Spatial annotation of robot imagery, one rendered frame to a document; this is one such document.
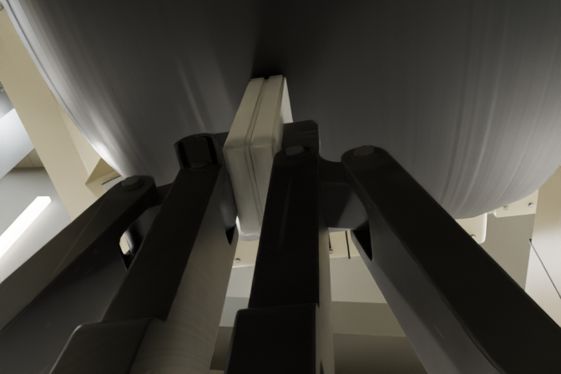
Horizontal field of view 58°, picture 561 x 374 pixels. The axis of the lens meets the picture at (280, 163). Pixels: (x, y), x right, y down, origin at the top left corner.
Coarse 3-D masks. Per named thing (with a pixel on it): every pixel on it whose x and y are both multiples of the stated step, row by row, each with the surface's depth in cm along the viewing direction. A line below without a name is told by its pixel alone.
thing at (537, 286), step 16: (560, 176) 55; (544, 192) 60; (560, 192) 56; (544, 208) 61; (560, 208) 56; (544, 224) 62; (560, 224) 57; (528, 240) 68; (544, 240) 62; (560, 240) 57; (544, 256) 63; (560, 256) 58; (528, 272) 69; (544, 272) 64; (560, 272) 59; (528, 288) 70; (544, 288) 64; (560, 288) 59; (544, 304) 65; (560, 304) 60; (560, 320) 60
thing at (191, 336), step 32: (192, 160) 14; (192, 192) 13; (160, 224) 11; (192, 224) 11; (160, 256) 10; (192, 256) 10; (224, 256) 13; (128, 288) 9; (160, 288) 9; (192, 288) 10; (224, 288) 12; (128, 320) 8; (160, 320) 8; (192, 320) 10; (64, 352) 7; (96, 352) 7; (128, 352) 7; (160, 352) 8; (192, 352) 10
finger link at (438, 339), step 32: (352, 160) 13; (384, 160) 12; (384, 192) 11; (416, 192) 11; (384, 224) 10; (416, 224) 10; (448, 224) 10; (384, 256) 11; (416, 256) 9; (448, 256) 9; (480, 256) 9; (384, 288) 11; (416, 288) 9; (448, 288) 8; (480, 288) 8; (512, 288) 8; (416, 320) 10; (448, 320) 8; (480, 320) 7; (512, 320) 7; (544, 320) 7; (416, 352) 10; (448, 352) 8; (480, 352) 7; (512, 352) 7; (544, 352) 7
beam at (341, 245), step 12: (480, 216) 82; (468, 228) 84; (480, 228) 84; (240, 240) 87; (252, 240) 87; (336, 240) 86; (348, 240) 86; (480, 240) 85; (240, 252) 89; (252, 252) 88; (336, 252) 88; (348, 252) 88; (240, 264) 90; (252, 264) 90
